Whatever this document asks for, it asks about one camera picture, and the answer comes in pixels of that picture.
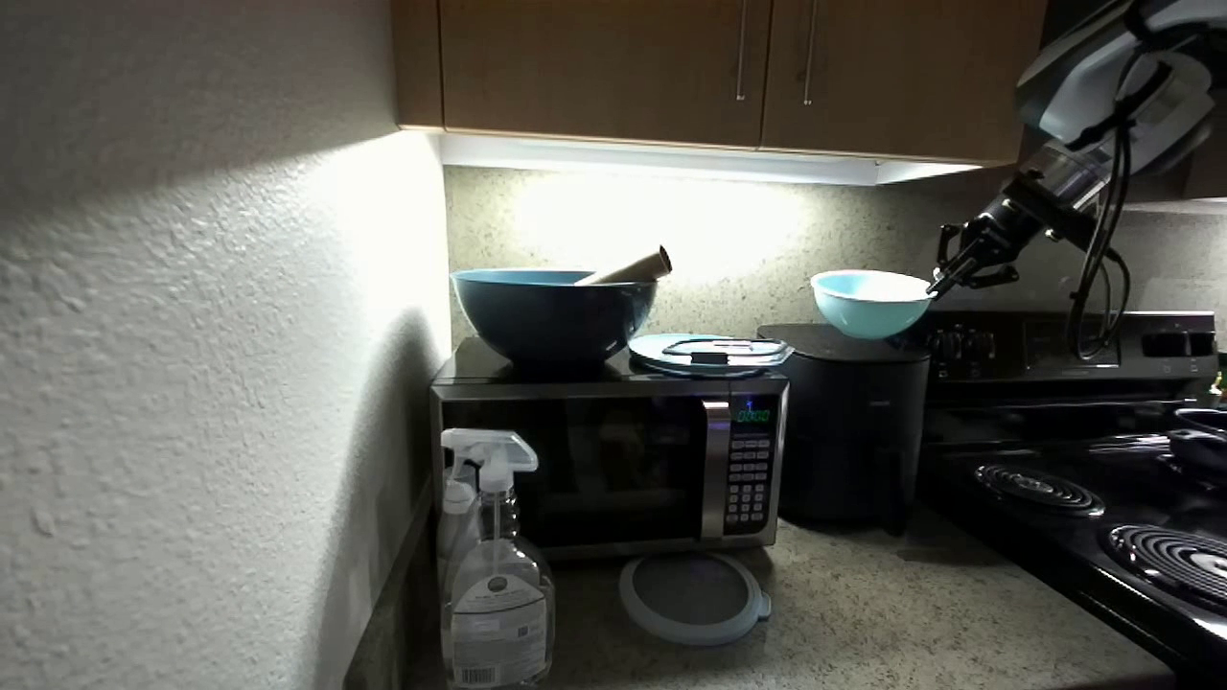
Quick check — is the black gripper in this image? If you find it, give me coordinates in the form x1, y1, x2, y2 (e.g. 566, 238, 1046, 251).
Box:
924, 187, 1042, 307

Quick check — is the light blue bowl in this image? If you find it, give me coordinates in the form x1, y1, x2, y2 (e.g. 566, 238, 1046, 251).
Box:
808, 267, 940, 344

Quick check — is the black air fryer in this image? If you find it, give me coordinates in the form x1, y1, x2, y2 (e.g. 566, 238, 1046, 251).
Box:
758, 322, 934, 542

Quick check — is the large dark blue bowl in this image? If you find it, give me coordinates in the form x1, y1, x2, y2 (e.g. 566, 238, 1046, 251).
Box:
454, 264, 664, 381

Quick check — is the black electric stove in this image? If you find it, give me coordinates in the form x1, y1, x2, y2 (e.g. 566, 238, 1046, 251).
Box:
914, 303, 1227, 683

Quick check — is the coil stove burner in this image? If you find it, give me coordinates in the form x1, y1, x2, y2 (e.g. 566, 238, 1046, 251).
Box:
1106, 522, 1227, 618
969, 460, 1112, 527

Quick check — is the light blue plate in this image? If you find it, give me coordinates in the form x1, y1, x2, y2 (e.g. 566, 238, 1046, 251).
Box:
626, 330, 798, 382

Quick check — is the under-cabinet light strip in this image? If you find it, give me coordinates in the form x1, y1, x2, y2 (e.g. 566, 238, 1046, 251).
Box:
433, 128, 988, 192

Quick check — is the wooden pestle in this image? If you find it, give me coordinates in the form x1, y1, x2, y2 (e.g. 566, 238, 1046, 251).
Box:
570, 247, 679, 293

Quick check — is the black and silver microwave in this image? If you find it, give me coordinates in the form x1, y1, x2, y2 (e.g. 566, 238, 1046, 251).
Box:
428, 333, 795, 565

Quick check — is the round grey container lid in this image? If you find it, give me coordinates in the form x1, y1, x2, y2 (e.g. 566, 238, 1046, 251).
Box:
616, 549, 779, 653

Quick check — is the clear spray bottle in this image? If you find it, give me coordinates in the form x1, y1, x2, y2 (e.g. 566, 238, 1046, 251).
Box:
442, 426, 561, 690
439, 439, 483, 610

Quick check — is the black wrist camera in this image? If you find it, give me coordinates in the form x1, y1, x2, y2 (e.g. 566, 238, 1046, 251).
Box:
1020, 174, 1106, 252

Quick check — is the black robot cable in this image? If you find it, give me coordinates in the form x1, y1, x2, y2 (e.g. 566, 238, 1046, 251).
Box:
1067, 69, 1142, 359

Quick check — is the metal cabinet door handle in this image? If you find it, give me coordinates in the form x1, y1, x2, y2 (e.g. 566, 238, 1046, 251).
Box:
729, 0, 757, 110
798, 0, 826, 110

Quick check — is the wooden wall cabinet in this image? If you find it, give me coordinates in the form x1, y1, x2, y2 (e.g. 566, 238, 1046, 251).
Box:
391, 0, 1051, 170

